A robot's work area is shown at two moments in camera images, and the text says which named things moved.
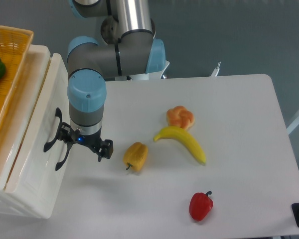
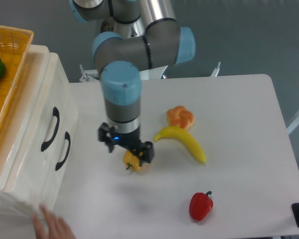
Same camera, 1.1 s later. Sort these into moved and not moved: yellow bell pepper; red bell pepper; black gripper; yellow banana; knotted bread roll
Moved: black gripper
Not moved: red bell pepper; yellow bell pepper; yellow banana; knotted bread roll
